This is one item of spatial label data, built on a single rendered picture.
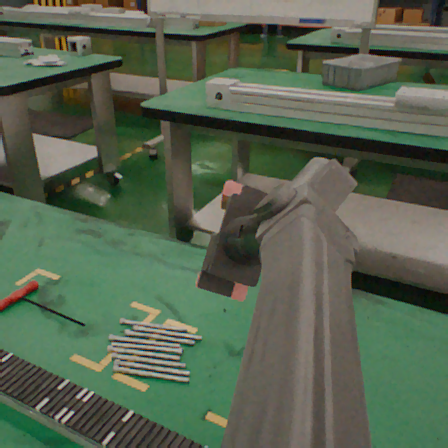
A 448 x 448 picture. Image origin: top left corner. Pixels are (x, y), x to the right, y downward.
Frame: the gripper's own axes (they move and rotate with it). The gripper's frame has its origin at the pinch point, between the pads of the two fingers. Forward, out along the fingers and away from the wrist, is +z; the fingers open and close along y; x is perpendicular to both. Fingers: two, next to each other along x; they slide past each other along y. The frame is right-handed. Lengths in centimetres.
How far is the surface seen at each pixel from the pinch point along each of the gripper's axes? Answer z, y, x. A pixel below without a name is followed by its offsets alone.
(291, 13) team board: 183, -165, 68
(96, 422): -5.1, 24.8, -9.7
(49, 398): -0.2, 24.5, -15.0
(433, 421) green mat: -15.6, 14.4, 27.8
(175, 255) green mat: 27.5, 1.6, 2.2
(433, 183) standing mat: 181, -105, 194
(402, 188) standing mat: 182, -94, 173
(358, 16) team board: 156, -164, 96
